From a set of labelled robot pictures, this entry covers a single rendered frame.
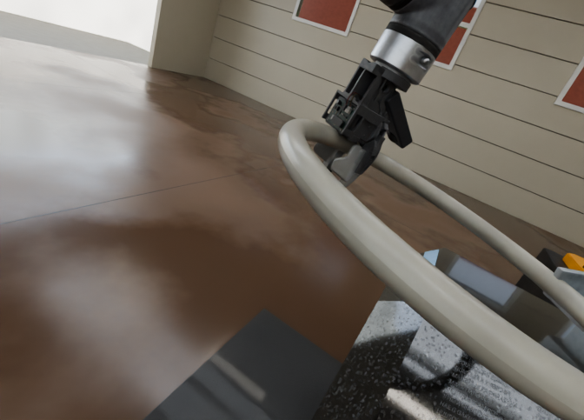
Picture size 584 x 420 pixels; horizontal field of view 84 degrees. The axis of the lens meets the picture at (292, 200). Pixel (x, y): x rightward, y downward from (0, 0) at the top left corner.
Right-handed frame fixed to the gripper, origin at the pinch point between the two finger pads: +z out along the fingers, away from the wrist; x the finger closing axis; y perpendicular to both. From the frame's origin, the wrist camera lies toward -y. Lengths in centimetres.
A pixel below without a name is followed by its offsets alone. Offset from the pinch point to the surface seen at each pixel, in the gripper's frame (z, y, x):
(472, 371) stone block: 13.8, -23.8, 30.7
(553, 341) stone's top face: 5, -44, 32
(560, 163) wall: -87, -598, -210
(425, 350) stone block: 15.9, -18.7, 24.8
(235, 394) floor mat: 92, -26, -10
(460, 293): -8.5, 19.9, 35.8
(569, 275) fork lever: -8.9, -21.7, 30.0
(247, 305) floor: 94, -46, -52
